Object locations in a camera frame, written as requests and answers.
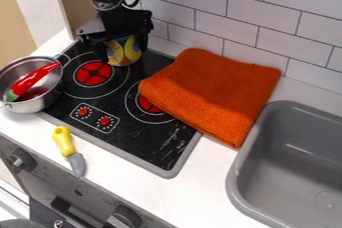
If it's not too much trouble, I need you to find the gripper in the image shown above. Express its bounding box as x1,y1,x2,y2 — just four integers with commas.
74,7,155,64

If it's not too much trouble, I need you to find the yellow and blue can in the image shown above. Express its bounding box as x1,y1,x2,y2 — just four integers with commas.
104,35,145,68

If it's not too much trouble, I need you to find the toy stove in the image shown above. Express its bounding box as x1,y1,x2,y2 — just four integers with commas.
36,39,205,180

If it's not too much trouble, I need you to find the silver pot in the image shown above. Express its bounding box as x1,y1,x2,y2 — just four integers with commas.
0,53,74,115

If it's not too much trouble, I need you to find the red toy pepper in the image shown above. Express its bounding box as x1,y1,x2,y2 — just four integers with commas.
2,61,63,103

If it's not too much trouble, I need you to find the orange cloth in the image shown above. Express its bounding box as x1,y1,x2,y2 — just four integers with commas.
136,47,284,150

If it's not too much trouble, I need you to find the yellow toy knife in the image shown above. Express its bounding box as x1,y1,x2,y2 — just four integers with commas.
50,125,87,178

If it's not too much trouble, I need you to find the toy sink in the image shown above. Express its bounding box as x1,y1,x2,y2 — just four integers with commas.
224,99,342,228

